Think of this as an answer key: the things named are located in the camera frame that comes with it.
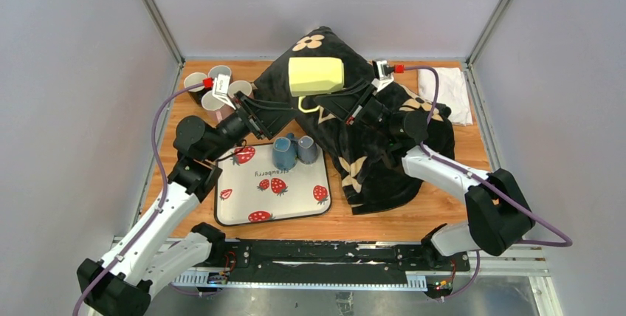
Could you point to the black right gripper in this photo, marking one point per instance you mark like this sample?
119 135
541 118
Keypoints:
345 104

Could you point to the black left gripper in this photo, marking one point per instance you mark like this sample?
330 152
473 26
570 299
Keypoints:
249 116

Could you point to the pink octagonal mug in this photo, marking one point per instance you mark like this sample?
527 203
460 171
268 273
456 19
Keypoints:
216 109

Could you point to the green octagonal mug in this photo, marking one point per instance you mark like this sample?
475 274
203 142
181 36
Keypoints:
314 76

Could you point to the brown pink mug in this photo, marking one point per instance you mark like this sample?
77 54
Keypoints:
220 70

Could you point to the white strawberry tray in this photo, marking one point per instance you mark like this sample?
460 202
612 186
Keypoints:
252 190

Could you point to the black mug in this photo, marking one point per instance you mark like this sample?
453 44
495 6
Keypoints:
196 82

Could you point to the pink round mug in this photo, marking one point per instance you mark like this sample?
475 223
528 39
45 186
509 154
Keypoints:
242 86

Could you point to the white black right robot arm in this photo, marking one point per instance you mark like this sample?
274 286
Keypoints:
498 215

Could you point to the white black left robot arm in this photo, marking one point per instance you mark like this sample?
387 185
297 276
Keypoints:
128 277

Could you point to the grey blue dotted mug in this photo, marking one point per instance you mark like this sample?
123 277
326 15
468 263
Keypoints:
307 150

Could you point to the black floral plush blanket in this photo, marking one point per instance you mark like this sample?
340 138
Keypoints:
358 150

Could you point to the white folded cloth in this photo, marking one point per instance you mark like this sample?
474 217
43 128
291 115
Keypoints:
452 92

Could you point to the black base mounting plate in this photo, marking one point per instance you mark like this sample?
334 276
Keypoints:
326 265

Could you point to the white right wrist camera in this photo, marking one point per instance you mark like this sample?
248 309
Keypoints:
383 74

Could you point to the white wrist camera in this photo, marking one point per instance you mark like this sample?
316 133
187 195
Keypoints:
383 74
220 90

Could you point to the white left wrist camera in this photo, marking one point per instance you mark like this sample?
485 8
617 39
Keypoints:
220 90

